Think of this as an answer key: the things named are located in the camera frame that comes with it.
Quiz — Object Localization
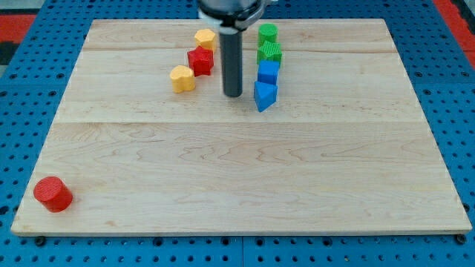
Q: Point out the light wooden board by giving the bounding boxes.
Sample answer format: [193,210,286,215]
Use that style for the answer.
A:
[11,19,472,237]

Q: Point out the red star block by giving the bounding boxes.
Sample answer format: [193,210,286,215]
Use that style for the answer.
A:
[187,46,214,76]

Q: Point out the red cylinder block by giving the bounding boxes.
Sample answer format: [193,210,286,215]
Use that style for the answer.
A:
[33,177,73,213]

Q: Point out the blue triangle block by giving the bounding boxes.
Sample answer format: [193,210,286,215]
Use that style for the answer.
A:
[254,82,278,112]

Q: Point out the yellow hexagon block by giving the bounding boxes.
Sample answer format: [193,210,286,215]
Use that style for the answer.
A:
[194,28,217,52]

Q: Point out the green star block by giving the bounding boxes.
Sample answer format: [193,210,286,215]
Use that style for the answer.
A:
[256,41,283,65]

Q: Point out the blue cube block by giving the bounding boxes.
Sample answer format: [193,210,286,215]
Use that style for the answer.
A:
[258,60,280,85]

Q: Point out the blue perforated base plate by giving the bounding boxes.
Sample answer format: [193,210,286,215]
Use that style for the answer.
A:
[1,0,474,266]

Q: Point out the green cylinder block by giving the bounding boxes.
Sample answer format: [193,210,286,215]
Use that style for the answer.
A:
[258,23,278,47]

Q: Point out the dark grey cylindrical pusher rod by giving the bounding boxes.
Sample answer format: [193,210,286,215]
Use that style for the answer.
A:
[220,27,243,97]

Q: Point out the yellow heart block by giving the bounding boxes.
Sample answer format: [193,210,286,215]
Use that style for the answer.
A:
[169,65,196,93]

